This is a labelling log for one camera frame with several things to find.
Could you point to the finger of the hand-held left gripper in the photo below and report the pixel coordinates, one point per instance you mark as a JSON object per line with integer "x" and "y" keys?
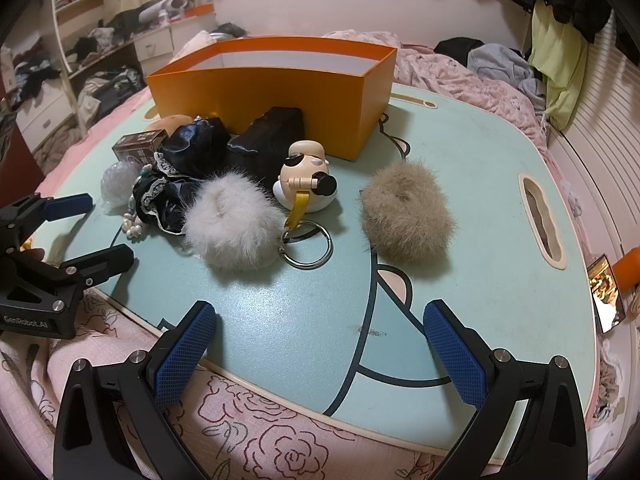
{"x": 70, "y": 205}
{"x": 102, "y": 260}

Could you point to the dark blue lace-trimmed cloth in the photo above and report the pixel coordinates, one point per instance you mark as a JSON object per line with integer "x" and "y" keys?
{"x": 195, "y": 142}

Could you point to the grey-blue garment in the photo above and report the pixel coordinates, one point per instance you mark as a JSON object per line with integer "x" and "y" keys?
{"x": 500, "y": 65}

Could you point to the grey patterned cloth pile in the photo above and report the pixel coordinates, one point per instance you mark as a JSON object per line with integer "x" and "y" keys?
{"x": 227, "y": 31}

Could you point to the orange storage box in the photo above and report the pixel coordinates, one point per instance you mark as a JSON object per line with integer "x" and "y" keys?
{"x": 200, "y": 10}

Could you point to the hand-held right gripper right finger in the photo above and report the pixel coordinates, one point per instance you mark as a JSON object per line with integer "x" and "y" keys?
{"x": 455, "y": 350}

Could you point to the pile of dark clothes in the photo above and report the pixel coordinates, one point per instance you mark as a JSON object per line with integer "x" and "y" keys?
{"x": 105, "y": 87}

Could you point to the white drawer cabinet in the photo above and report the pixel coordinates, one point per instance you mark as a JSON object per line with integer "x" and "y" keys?
{"x": 152, "y": 45}

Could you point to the white shelf unit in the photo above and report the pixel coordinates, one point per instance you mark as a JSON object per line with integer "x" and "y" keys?
{"x": 59, "y": 35}

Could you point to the white mesh ball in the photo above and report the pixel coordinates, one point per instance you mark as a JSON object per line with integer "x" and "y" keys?
{"x": 117, "y": 185}

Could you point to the yellow-green hanging garment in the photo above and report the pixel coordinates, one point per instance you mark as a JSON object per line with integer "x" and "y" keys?
{"x": 555, "y": 50}

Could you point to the white fur pompom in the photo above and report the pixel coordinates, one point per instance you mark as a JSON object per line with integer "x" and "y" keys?
{"x": 230, "y": 220}

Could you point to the smartphone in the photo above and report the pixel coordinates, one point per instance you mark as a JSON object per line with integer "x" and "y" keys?
{"x": 605, "y": 290}

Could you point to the small brown box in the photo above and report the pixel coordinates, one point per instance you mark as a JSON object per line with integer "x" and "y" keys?
{"x": 137, "y": 145}

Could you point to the white hair dryer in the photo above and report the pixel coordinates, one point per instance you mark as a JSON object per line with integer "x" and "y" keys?
{"x": 162, "y": 7}

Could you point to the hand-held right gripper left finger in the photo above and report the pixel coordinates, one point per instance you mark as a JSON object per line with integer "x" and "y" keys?
{"x": 185, "y": 355}

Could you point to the pink bed sheet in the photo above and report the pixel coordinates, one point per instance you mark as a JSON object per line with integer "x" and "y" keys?
{"x": 107, "y": 120}

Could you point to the pink floral blanket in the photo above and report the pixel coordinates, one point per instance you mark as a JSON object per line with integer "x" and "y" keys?
{"x": 250, "y": 435}

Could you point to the black garment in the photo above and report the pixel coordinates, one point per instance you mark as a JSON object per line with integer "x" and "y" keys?
{"x": 457, "y": 47}

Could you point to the beige fur pompom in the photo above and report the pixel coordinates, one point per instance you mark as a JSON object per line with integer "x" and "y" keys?
{"x": 405, "y": 210}

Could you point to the orange cardboard box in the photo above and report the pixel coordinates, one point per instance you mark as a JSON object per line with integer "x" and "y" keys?
{"x": 280, "y": 105}

